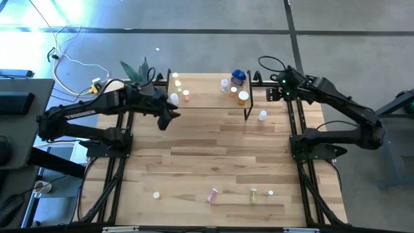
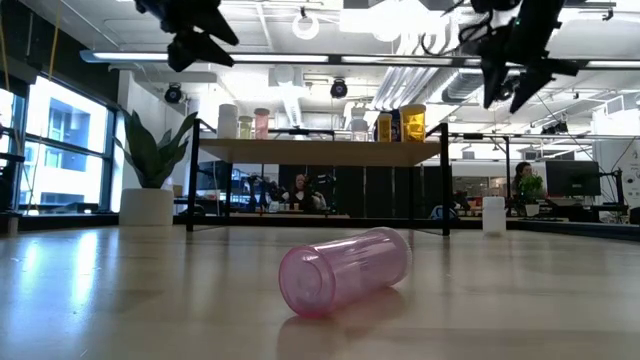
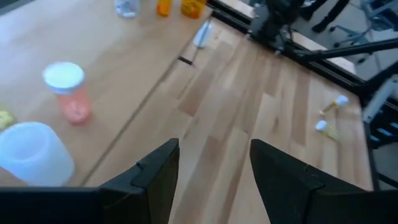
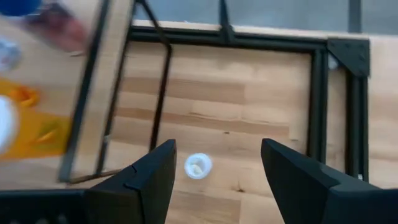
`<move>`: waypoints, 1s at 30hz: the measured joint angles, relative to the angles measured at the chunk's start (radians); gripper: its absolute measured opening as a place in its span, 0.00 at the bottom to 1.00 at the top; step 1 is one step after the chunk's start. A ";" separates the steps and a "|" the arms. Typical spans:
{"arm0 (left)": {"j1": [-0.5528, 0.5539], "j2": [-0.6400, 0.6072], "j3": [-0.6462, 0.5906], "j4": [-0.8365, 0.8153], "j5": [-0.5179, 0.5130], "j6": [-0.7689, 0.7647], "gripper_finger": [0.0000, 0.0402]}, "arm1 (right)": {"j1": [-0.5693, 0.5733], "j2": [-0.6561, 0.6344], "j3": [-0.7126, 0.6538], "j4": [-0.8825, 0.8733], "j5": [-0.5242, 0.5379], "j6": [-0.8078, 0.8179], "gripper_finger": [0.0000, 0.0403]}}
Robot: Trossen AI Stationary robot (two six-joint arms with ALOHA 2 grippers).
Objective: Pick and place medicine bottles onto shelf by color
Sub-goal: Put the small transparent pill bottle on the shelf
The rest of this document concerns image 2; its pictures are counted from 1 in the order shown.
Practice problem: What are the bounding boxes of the white ring lamp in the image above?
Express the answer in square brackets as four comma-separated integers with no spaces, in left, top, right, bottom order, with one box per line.
[291,11,321,41]

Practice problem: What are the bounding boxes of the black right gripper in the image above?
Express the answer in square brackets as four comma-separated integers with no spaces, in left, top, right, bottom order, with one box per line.
[478,14,581,115]

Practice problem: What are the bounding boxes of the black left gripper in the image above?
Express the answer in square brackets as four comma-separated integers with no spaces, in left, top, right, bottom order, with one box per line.
[159,0,240,74]

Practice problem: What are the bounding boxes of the black aluminium rig frame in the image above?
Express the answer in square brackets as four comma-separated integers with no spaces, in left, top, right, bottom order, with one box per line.
[17,212,640,243]

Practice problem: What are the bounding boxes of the pink vial white cap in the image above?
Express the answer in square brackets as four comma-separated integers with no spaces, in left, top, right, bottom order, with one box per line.
[278,226,414,319]
[253,107,271,140]

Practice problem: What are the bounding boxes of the person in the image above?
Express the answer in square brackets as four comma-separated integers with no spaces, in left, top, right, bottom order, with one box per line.
[282,173,329,214]
[509,161,534,199]

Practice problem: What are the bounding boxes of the black partition panels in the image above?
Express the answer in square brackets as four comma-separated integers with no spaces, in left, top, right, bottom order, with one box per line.
[277,164,454,219]

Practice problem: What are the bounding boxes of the large amber bottle white cap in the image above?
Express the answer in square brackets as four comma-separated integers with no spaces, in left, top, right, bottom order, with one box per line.
[399,103,428,143]

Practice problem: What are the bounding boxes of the small potted green plant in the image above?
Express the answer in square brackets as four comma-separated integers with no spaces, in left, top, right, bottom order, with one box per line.
[518,173,546,218]

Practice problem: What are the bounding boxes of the snake plant white pot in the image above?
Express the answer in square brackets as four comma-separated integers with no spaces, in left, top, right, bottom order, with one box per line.
[113,107,199,227]

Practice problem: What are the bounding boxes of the long linear ceiling light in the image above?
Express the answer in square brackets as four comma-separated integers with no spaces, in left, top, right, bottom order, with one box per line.
[79,49,640,70]

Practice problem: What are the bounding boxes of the wooden shelf black frame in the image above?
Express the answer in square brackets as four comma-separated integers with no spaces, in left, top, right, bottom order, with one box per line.
[185,118,452,237]

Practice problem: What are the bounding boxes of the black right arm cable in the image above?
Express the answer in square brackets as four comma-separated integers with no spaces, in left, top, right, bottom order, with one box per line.
[421,8,501,57]

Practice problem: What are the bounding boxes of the white ceiling pipes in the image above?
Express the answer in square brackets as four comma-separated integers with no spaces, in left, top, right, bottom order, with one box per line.
[372,29,454,111]

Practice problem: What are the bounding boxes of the black computer monitor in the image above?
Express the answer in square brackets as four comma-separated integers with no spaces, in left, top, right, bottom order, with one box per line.
[544,159,603,198]

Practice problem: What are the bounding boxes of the white opaque plastic bottle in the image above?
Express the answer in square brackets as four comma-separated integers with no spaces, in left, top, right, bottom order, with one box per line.
[482,196,507,235]
[217,103,239,140]

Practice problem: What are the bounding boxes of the small amber vial white cap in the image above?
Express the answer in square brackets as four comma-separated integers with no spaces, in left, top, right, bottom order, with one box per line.
[376,112,394,143]

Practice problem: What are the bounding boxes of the black equipment stand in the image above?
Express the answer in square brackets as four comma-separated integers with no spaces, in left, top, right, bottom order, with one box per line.
[0,152,26,236]

